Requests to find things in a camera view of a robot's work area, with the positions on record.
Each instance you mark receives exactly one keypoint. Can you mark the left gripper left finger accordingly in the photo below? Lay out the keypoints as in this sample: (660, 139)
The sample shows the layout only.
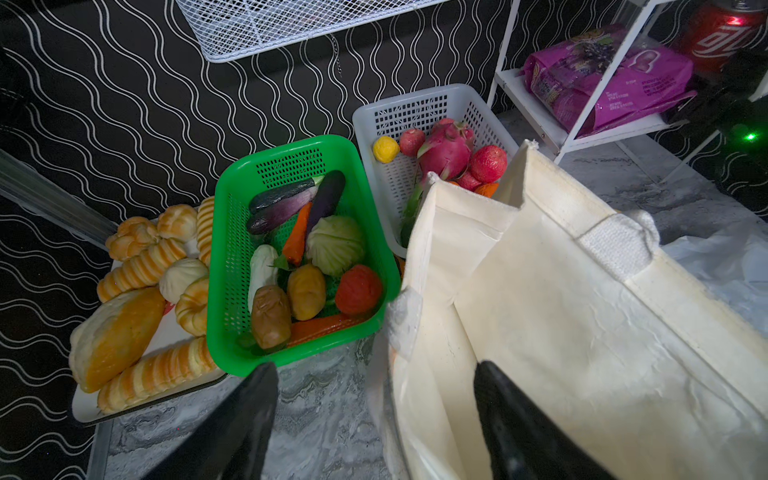
(231, 443)

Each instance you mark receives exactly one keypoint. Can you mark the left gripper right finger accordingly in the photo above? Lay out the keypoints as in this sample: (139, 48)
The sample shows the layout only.
(522, 441)

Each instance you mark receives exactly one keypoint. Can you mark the cream canvas tote bag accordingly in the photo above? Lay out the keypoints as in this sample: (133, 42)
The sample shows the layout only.
(631, 356)

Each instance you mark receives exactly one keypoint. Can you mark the red tomato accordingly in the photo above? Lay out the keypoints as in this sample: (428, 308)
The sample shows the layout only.
(359, 292)

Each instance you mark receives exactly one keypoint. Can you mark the red soda can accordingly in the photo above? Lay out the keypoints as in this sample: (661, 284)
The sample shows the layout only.
(719, 29)

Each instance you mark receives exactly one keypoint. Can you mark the white plastic grocery bag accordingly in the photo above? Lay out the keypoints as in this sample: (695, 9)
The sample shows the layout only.
(732, 263)

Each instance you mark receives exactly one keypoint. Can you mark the long striped bread front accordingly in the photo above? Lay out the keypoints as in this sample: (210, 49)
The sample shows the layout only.
(157, 374)

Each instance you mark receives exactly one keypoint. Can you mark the brown potato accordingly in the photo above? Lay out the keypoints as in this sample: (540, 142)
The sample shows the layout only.
(271, 317)

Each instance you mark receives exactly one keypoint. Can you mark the white bread tray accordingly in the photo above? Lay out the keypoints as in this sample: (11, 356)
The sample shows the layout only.
(184, 284)

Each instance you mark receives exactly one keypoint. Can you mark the large golden bread loaf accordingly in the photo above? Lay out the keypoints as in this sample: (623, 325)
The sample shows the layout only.
(114, 337)

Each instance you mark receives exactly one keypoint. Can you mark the yellow potato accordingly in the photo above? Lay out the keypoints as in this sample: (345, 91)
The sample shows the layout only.
(306, 289)

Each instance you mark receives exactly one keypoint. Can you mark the green plastic basket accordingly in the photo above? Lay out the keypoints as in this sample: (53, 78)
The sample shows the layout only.
(255, 207)

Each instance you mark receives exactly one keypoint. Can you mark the orange carrot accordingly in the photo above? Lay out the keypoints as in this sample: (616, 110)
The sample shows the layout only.
(294, 247)

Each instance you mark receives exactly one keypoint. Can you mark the purple eggplant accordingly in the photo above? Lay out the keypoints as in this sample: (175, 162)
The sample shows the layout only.
(327, 198)

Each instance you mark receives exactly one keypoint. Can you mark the red apple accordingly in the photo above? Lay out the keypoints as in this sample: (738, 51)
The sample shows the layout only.
(488, 164)

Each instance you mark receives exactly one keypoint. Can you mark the pink dragon fruit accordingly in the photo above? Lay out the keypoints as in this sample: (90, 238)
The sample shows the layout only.
(447, 150)

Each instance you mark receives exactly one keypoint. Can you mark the white two-tier shelf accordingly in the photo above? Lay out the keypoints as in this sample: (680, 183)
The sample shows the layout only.
(616, 82)

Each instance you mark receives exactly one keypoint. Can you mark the yellow lemon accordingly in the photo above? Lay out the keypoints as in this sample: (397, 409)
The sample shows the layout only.
(385, 149)

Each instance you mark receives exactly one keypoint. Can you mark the white plastic fruit basket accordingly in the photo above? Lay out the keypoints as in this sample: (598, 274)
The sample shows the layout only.
(402, 138)

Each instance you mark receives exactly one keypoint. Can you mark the white wire wall basket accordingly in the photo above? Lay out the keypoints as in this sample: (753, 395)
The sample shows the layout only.
(231, 30)

